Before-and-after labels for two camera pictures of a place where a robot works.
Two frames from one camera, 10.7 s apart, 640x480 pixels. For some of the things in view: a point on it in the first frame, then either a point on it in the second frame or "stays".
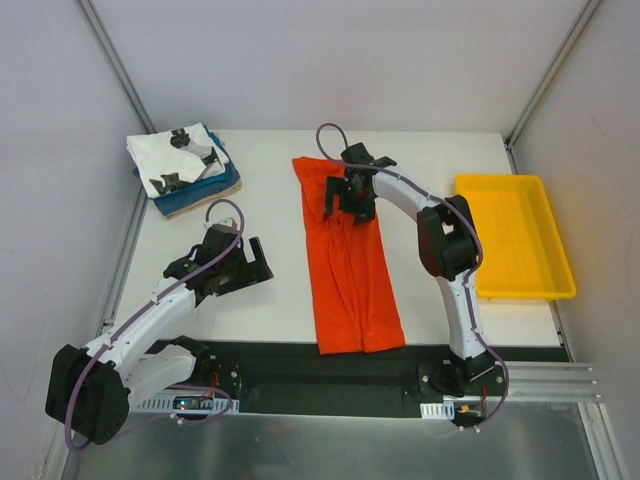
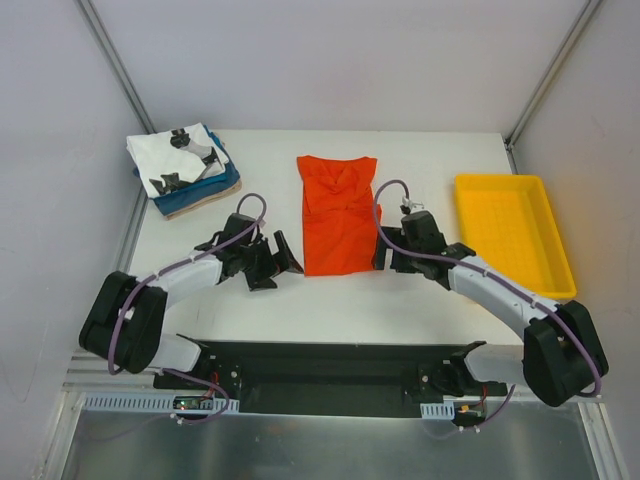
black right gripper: (347, 196) -> (395, 251)
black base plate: (291, 376) stays
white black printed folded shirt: (171, 158) stays
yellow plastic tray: (523, 256) stays
